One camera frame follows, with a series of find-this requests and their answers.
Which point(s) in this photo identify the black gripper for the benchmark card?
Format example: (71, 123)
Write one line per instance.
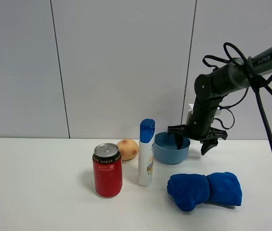
(198, 126)

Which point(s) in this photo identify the blue plastic bowl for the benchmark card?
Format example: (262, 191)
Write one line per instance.
(165, 149)

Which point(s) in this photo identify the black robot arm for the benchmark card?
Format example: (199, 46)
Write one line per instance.
(237, 74)

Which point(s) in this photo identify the white blue shampoo bottle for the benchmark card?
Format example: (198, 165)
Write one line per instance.
(146, 152)

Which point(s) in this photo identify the blue folded towel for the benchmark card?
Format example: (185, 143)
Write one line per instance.
(189, 190)

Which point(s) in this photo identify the red soda can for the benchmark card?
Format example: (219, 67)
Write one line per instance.
(107, 169)

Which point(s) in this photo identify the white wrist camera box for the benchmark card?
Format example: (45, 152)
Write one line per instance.
(190, 112)

